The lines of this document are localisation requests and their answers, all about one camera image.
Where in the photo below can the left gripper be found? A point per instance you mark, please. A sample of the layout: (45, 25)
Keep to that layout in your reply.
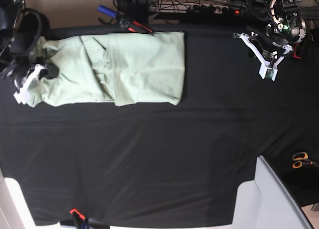
(266, 51)

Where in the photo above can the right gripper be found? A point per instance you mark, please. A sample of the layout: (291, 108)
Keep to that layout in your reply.
(23, 72)

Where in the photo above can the light green T-shirt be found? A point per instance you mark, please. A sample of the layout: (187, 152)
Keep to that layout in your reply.
(119, 68)

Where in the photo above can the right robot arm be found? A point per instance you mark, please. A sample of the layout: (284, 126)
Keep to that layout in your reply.
(12, 13)

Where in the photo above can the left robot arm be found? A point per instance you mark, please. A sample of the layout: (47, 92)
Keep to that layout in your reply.
(282, 36)

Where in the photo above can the red black clamp right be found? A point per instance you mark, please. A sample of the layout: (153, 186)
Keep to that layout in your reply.
(297, 53)

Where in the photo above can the red black clamp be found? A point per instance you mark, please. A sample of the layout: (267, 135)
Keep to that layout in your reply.
(134, 27)
(297, 53)

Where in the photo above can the white power strip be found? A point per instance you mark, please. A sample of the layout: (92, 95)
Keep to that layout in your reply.
(207, 9)

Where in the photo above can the red black clamp top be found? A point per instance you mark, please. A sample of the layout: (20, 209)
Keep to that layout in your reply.
(134, 27)

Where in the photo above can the black table cloth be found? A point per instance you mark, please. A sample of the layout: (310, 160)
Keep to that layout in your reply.
(165, 166)

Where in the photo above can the red clamp bottom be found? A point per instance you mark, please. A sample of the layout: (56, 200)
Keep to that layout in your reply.
(83, 222)

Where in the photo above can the blue handled clamp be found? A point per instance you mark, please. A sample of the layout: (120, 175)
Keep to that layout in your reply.
(109, 12)

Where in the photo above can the orange handled scissors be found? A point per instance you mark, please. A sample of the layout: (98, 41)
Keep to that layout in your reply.
(301, 159)

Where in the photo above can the white table frame left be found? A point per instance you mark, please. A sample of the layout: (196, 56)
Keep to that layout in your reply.
(14, 211)

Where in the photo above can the white table frame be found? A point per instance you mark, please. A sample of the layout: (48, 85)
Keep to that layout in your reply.
(14, 211)
(265, 203)

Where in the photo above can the white table frame right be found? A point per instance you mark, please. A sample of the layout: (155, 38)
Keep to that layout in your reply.
(265, 203)

